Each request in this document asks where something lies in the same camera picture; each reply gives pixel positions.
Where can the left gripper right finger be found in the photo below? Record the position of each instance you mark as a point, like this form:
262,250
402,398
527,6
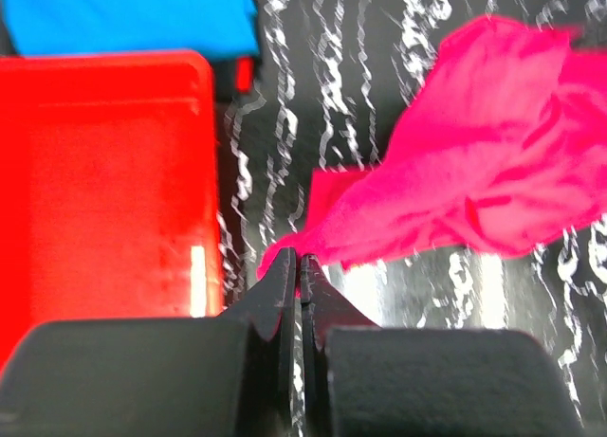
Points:
364,380

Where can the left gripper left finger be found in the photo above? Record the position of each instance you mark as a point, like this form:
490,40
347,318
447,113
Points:
224,376

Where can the blue folded t shirt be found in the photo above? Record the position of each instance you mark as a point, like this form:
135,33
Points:
217,29

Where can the pink t shirt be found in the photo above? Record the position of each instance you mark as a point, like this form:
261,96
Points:
502,149

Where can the red plastic bin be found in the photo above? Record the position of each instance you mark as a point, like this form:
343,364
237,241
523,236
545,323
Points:
109,190

